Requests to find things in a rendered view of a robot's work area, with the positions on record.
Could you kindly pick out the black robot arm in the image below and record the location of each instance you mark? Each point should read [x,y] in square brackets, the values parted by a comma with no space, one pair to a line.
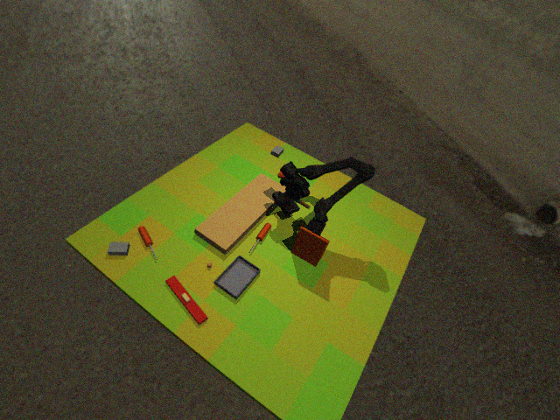
[311,172]

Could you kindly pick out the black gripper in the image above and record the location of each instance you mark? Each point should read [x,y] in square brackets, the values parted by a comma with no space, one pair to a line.
[280,199]

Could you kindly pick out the tan wooden panel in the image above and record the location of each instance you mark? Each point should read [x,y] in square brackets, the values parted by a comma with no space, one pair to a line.
[224,228]

